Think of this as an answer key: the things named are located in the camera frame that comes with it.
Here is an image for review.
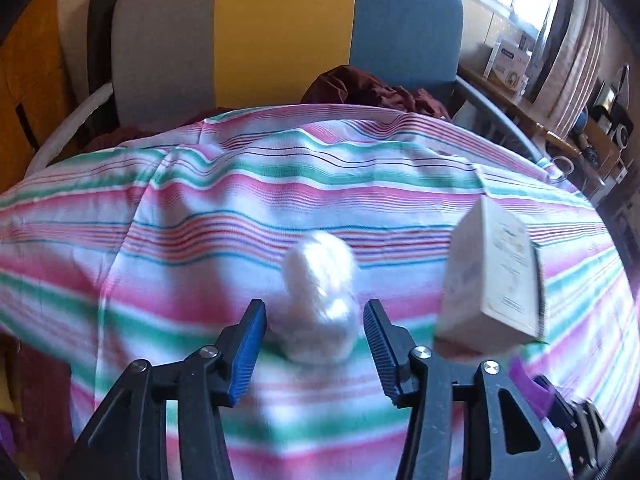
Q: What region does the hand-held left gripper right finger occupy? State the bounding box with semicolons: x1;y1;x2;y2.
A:
362;299;573;480

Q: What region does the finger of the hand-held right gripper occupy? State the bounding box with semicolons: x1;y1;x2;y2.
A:
532;374;568;416

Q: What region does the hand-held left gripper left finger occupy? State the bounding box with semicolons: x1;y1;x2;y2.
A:
65;299;268;480

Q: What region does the white cotton ball pack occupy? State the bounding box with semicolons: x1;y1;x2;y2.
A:
270;230;363;365

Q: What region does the white medicine box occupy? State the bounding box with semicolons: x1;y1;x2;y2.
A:
435;195;548;353

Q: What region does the striped blanket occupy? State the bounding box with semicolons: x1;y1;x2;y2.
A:
0;102;631;480

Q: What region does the dark red cloth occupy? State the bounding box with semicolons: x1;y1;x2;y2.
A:
80;65;451;153

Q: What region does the cluttered shelf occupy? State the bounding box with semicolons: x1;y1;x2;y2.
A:
570;65;636;211

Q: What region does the wooden desk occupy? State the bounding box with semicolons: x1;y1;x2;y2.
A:
457;62;583;161

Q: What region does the white blue carton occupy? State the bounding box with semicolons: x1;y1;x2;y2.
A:
484;37;533;96

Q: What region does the grey yellow blue sofa chair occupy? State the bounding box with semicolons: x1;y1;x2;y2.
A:
22;0;546;181

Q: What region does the patterned curtain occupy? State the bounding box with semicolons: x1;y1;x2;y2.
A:
530;0;613;141

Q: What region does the orange wooden cabinet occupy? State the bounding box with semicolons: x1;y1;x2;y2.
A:
0;0;91;196

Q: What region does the black chair back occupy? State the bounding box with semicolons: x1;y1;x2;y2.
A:
86;0;131;131

